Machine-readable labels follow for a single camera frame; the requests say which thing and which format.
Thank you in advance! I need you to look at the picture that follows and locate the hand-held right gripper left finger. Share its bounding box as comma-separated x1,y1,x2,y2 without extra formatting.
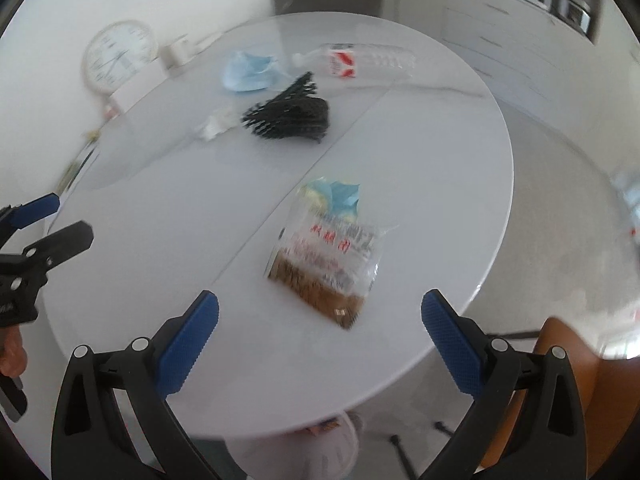
51,290,221,480

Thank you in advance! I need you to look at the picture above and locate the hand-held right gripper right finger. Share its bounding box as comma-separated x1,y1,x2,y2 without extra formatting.
421,289,587,480

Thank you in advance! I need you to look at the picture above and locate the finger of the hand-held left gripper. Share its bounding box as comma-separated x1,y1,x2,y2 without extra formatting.
22,221,94,272
0,194,61,241

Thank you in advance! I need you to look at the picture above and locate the clear snack bag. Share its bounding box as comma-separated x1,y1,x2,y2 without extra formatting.
265,205,401,331

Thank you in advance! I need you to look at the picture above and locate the white trash bin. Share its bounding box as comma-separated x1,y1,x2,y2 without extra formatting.
225,410,361,480

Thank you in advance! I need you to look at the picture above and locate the person's left hand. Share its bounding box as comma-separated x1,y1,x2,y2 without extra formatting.
0,327,29,380

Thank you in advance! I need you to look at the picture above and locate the orange chair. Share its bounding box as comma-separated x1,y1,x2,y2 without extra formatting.
487,316,603,480

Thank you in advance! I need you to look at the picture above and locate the white rectangular box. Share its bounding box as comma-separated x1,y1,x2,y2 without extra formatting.
109,67,166,111

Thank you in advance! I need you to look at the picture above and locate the yellow and blue wrapper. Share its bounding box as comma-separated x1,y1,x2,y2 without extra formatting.
298,177,362,221

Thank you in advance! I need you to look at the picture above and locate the white crumpled tissue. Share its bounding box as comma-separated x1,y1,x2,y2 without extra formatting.
195,107,241,141

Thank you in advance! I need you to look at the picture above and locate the blue face mask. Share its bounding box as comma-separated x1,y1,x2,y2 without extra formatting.
221,50,286,95

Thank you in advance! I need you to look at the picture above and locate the black plastic mesh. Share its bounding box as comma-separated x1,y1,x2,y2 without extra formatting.
240,71,331,143

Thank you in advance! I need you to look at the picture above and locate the white drawer cabinet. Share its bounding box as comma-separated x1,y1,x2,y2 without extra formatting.
440,0,616,126

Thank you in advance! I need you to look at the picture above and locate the clear plastic bottle red label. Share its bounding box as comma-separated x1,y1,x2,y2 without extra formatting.
292,42,418,81

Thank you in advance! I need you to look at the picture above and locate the round white wall clock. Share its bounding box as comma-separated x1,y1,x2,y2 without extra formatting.
81,20,160,95

